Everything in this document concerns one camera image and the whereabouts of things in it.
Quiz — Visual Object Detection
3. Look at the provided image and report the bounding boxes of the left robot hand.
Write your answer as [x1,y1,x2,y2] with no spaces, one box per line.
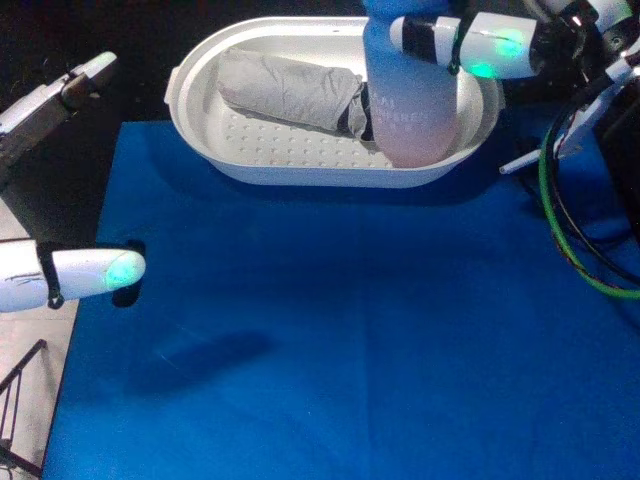
[388,0,640,82]

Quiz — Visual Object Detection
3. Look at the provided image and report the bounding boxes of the blue table cloth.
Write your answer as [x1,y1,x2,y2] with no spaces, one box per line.
[42,107,640,480]

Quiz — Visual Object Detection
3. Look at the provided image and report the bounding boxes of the blue water bottle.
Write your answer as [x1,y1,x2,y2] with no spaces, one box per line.
[360,0,460,170]

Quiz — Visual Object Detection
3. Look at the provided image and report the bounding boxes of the grey umbrella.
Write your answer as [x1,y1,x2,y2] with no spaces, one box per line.
[217,47,374,141]

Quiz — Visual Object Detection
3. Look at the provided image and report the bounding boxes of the white perforated plastic basin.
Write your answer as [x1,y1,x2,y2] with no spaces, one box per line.
[164,16,505,189]

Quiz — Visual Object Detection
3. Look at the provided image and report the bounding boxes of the black tripod stand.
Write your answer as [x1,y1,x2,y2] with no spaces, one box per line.
[0,338,47,480]

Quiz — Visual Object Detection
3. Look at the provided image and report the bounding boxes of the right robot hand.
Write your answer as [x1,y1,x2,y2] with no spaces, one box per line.
[0,51,148,315]

